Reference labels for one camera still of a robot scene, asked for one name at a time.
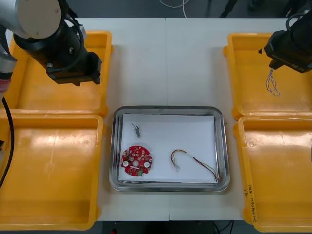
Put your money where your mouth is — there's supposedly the red black green-yellow wire harness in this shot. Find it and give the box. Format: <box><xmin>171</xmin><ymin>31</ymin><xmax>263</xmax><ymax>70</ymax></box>
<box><xmin>170</xmin><ymin>149</ymin><xmax>219</xmax><ymax>182</ymax></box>

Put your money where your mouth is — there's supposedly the steel tray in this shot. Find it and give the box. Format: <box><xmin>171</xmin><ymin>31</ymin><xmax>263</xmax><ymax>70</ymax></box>
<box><xmin>108</xmin><ymin>105</ymin><xmax>231</xmax><ymax>193</ymax></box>

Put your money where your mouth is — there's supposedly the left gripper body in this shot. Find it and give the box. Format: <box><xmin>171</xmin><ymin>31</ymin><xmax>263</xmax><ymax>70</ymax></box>
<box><xmin>46</xmin><ymin>51</ymin><xmax>102</xmax><ymax>87</ymax></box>

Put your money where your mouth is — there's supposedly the blue-white twisted wire harness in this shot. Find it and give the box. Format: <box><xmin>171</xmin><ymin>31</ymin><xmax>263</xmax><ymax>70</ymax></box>
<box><xmin>257</xmin><ymin>48</ymin><xmax>282</xmax><ymax>98</ymax></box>

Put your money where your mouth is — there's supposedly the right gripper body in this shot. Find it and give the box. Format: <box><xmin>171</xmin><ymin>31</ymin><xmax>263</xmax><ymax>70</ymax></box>
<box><xmin>264</xmin><ymin>29</ymin><xmax>312</xmax><ymax>74</ymax></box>

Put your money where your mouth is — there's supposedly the small metal solenoid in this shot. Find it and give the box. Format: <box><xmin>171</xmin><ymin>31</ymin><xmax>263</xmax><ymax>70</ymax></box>
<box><xmin>131</xmin><ymin>123</ymin><xmax>142</xmax><ymax>139</ymax></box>

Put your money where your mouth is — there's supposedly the round red circuit board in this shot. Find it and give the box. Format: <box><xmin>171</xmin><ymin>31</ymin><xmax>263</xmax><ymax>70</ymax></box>
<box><xmin>120</xmin><ymin>144</ymin><xmax>153</xmax><ymax>177</ymax></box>

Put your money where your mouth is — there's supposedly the white floor cable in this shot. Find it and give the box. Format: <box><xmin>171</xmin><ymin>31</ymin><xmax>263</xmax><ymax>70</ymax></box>
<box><xmin>159</xmin><ymin>0</ymin><xmax>189</xmax><ymax>19</ymax></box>

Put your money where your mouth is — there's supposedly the black stand leg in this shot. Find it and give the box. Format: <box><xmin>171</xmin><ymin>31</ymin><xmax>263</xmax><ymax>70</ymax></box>
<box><xmin>218</xmin><ymin>0</ymin><xmax>238</xmax><ymax>19</ymax></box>

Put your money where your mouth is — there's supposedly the white paper sheet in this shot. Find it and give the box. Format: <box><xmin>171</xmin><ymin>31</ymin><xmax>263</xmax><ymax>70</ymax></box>
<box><xmin>118</xmin><ymin>113</ymin><xmax>219</xmax><ymax>183</ymax></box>

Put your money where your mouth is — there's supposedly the yellow-orange plastic bin with handwriting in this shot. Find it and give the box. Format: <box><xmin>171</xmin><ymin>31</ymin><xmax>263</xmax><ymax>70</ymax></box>
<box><xmin>232</xmin><ymin>115</ymin><xmax>312</xmax><ymax>233</ymax></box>

